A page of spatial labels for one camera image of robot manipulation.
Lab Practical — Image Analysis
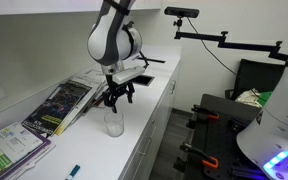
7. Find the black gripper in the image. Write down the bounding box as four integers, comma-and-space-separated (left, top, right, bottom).
102, 73, 136, 115

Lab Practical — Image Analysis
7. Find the clear drinking glass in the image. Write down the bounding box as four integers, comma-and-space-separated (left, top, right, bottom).
103, 110, 126, 138

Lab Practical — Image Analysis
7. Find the black rectangular counter grommet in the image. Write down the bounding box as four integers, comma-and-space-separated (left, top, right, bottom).
131, 74, 156, 87

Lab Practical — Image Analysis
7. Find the white magazine stack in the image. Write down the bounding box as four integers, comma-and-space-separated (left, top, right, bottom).
54, 64, 108, 136

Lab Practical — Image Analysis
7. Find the white counter base cabinet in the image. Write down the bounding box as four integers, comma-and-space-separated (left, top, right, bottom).
118, 55, 182, 180

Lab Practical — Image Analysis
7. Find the flat black counter strip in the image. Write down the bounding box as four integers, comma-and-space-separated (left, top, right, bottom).
136, 56, 167, 65

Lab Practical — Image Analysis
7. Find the dark cover magazine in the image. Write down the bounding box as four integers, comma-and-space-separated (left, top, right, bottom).
20, 79, 94, 137

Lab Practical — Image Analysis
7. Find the black orange bar clamp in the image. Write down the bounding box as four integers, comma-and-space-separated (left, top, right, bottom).
179, 141, 220, 170
190, 103, 221, 122

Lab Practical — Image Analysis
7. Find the teal capped marker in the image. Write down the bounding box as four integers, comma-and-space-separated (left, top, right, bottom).
64, 163, 82, 180

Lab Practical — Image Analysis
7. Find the purple folder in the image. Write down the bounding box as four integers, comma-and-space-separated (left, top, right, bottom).
0, 130, 57, 180

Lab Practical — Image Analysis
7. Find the black robot table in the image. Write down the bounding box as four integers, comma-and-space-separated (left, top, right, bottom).
183, 93, 269, 180

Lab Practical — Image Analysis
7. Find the colourful printed brochure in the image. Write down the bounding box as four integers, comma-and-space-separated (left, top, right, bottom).
0, 121, 47, 180

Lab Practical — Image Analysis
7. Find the white crumpled bag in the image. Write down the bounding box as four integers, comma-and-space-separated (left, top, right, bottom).
234, 87, 264, 109

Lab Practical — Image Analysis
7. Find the black office chair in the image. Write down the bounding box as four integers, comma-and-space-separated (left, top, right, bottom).
224, 58, 287, 101

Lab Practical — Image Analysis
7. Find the green cloth item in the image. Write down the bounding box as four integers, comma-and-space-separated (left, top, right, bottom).
257, 91, 274, 108

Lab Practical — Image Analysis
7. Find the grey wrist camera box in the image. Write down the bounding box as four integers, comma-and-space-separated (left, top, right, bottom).
111, 65, 146, 85

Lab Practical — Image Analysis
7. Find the metal drawer handle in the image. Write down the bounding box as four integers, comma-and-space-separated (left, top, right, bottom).
169, 79, 178, 96
138, 135, 152, 157

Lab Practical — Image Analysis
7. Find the black camera cable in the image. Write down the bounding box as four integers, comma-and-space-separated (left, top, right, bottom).
186, 16, 242, 80

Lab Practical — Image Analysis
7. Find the black stereo camera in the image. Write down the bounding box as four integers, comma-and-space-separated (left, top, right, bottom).
163, 6, 201, 20

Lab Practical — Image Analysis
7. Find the white upper wall cabinet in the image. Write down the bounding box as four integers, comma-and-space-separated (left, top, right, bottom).
0, 0, 164, 16

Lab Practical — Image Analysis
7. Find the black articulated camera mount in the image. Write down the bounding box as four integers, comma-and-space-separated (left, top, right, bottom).
173, 17, 288, 63

